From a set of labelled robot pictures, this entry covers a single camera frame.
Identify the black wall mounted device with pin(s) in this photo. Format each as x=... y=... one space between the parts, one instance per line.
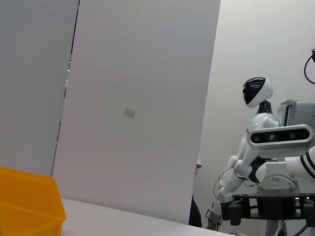
x=313 y=51

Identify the white humanoid robot arm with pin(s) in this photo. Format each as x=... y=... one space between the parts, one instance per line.
x=231 y=182

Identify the person white shirt dark trousers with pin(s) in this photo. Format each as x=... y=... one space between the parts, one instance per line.
x=195 y=214

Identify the black round robot platform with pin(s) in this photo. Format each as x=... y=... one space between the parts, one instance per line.
x=270 y=204

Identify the white robot chest shell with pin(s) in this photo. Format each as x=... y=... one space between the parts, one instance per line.
x=261 y=123

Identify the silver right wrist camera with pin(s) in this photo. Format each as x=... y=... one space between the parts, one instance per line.
x=270 y=136

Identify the white robot stand leg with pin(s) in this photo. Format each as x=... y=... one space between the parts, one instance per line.
x=273 y=227

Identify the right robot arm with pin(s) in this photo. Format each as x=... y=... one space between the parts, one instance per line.
x=290 y=167

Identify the yellow plastic storage bin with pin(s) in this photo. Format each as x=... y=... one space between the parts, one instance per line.
x=24 y=201

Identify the small grey wall sticker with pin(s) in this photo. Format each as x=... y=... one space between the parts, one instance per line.
x=129 y=112

